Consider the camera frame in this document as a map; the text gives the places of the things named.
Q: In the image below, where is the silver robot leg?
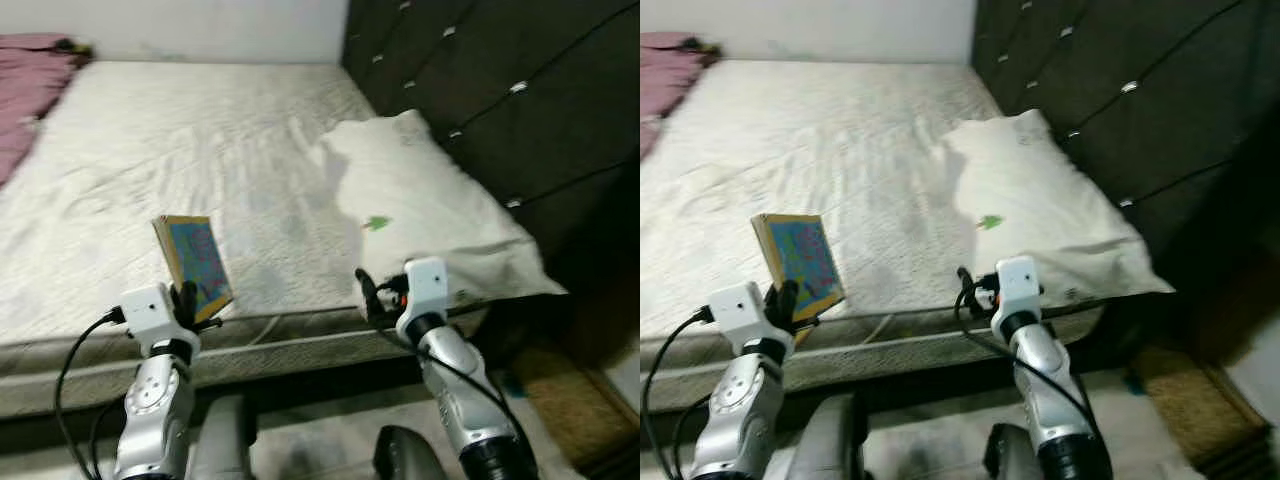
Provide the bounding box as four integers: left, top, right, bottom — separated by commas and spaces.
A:
190, 393, 256, 480
983, 425, 1046, 480
788, 392, 866, 480
373, 425, 451, 480

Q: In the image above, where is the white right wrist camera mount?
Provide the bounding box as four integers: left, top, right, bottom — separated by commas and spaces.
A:
403, 257, 449, 326
992, 256, 1041, 326

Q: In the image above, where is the silver robot left leg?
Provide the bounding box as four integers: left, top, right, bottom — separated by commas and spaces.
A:
190, 393, 256, 480
788, 392, 866, 480

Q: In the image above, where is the dark tufted headboard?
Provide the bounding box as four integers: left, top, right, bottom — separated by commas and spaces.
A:
972, 0, 1280, 341
342, 0, 641, 331

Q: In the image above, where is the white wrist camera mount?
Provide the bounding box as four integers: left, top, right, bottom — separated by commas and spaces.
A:
710, 282, 773, 346
992, 256, 1041, 326
120, 283, 181, 346
403, 257, 449, 326

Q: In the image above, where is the silver robot right leg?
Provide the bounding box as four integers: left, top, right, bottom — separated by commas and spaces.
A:
373, 425, 451, 480
983, 425, 1046, 480

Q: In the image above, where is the grey quilted mattress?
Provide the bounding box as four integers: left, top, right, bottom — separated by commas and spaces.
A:
640, 58, 1111, 413
0, 60, 501, 416

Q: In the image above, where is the pink cartoon print blanket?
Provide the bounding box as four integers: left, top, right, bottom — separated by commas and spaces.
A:
0, 33, 91, 186
640, 30, 721, 156

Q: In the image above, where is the dark bed base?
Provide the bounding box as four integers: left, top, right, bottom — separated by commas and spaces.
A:
0, 340, 521, 441
640, 335, 1141, 431

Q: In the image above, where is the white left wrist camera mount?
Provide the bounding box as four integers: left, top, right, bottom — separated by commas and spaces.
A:
710, 282, 773, 346
120, 283, 181, 346

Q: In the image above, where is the colourful children's book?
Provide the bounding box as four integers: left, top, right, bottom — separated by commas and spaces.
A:
152, 214, 234, 324
751, 213, 846, 346

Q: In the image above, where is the white pillow with tree print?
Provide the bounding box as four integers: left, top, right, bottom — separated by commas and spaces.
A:
940, 108, 1176, 304
320, 109, 568, 306

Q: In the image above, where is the brown floor mat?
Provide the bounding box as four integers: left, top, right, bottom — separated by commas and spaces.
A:
1130, 345, 1251, 471
510, 345, 606, 476

